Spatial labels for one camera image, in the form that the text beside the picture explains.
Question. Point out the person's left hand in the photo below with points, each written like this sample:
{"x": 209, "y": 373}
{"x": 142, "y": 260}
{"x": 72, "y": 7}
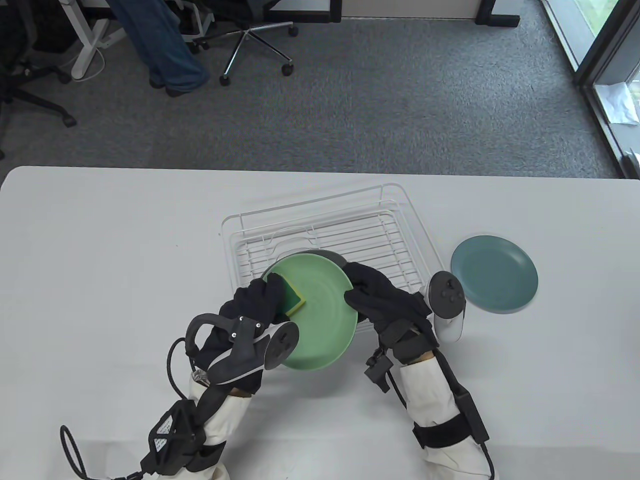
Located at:
{"x": 255, "y": 302}

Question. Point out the person's right hand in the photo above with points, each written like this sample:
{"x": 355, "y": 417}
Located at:
{"x": 385, "y": 300}

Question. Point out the yellow green sponge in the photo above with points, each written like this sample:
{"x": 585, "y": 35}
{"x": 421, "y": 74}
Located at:
{"x": 295, "y": 300}

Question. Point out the light green plate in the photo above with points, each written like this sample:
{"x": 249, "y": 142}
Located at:
{"x": 325, "y": 315}

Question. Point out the grey plate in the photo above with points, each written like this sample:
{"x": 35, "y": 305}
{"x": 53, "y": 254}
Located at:
{"x": 335, "y": 257}

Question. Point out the teal plate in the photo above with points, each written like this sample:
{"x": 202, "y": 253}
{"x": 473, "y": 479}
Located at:
{"x": 494, "y": 272}

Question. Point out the person's left forearm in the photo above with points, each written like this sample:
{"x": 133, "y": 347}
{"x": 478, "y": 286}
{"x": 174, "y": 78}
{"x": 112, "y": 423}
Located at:
{"x": 215, "y": 425}

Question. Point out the black left forearm sensor box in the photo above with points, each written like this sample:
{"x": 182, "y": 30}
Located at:
{"x": 170, "y": 435}

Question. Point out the person's right forearm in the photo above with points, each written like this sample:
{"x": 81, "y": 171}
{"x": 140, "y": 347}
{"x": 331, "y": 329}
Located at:
{"x": 440, "y": 415}

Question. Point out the black right forearm power box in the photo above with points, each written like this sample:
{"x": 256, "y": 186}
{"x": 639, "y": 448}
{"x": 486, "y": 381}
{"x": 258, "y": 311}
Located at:
{"x": 470, "y": 410}

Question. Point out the black white left controller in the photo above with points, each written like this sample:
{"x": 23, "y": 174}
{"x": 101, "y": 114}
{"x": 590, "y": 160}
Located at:
{"x": 250, "y": 350}

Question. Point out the black chrome-base office chair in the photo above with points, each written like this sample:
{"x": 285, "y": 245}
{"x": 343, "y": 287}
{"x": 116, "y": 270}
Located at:
{"x": 250, "y": 35}

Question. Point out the beige cabinet panel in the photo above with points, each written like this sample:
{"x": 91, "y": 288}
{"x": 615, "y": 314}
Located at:
{"x": 410, "y": 7}

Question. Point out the black desk foot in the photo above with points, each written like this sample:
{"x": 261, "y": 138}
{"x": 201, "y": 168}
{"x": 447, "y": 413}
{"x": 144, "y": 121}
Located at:
{"x": 495, "y": 15}

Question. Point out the white paper sheet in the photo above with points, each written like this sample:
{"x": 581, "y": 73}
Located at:
{"x": 620, "y": 102}

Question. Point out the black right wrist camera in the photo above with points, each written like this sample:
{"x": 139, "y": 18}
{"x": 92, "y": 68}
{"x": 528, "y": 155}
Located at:
{"x": 380, "y": 367}

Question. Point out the black window frame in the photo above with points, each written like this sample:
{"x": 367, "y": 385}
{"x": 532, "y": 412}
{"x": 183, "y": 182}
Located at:
{"x": 600, "y": 50}

